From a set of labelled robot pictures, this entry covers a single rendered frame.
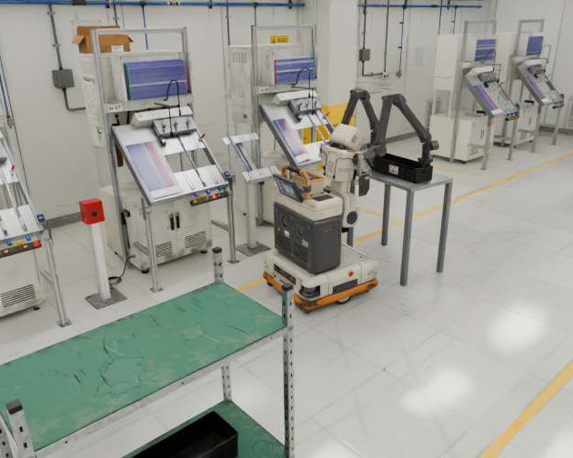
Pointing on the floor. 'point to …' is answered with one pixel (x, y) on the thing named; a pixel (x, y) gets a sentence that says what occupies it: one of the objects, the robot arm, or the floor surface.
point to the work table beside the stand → (410, 214)
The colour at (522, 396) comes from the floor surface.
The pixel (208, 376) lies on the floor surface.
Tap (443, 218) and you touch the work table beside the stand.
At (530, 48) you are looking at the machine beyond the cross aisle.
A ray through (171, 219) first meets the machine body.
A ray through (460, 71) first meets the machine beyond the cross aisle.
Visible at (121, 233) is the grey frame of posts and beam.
